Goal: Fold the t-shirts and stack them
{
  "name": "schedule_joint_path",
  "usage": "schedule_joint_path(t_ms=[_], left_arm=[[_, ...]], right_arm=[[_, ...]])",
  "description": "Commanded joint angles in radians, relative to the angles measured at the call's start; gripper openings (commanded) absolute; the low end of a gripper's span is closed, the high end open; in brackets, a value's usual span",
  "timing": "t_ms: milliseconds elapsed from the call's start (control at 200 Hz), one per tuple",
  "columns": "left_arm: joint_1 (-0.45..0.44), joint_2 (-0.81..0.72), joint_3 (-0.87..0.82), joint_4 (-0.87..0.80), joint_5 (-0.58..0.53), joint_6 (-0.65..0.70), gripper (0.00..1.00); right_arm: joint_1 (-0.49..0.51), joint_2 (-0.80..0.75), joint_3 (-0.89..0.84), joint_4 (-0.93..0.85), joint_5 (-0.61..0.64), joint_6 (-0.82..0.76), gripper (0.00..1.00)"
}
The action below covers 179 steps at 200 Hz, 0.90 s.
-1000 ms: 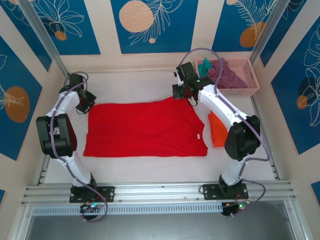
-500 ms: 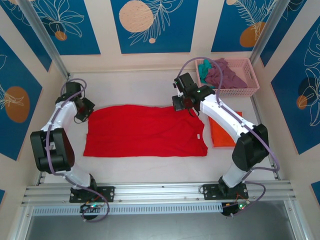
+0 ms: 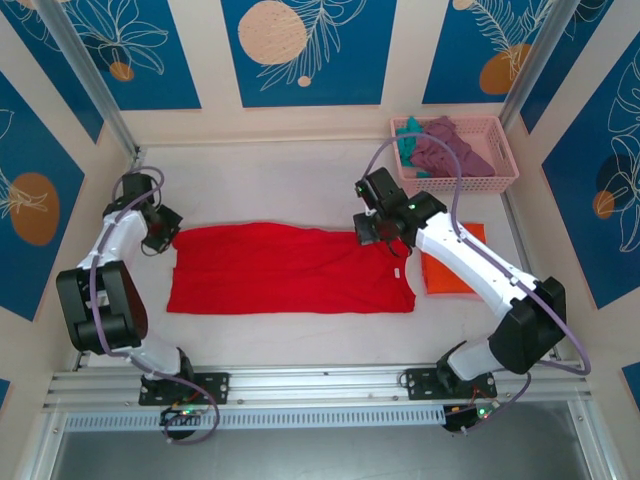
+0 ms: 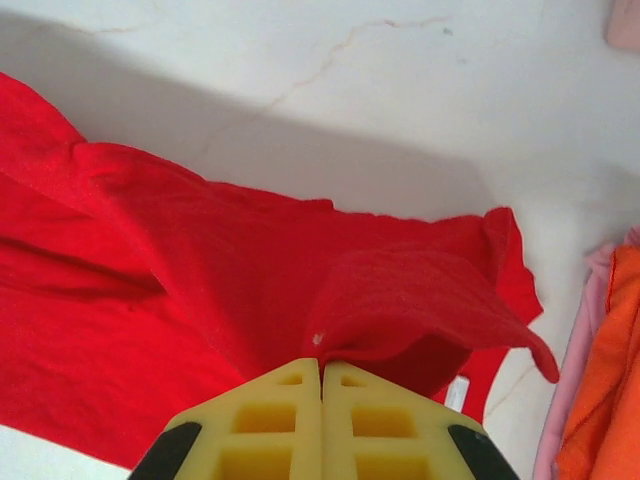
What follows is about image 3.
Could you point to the pink plastic basket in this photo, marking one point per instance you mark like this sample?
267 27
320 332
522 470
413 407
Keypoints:
500 150

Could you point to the red t-shirt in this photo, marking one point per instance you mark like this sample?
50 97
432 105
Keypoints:
290 270

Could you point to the teal t-shirt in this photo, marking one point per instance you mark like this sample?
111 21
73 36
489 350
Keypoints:
407 137

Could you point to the purple t-shirt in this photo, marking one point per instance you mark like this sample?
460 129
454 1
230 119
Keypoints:
440 155

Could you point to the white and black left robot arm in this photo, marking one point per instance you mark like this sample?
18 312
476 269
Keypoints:
105 310

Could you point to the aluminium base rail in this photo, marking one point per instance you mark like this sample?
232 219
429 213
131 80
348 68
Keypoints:
325 385

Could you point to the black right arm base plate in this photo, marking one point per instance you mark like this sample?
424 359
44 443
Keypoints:
415 382

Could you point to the orange folded t-shirt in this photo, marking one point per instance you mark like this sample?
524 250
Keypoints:
442 277

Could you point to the aluminium frame post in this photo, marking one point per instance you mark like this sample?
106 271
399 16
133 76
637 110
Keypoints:
530 65
90 75

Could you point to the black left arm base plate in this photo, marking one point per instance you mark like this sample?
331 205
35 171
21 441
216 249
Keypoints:
220 387

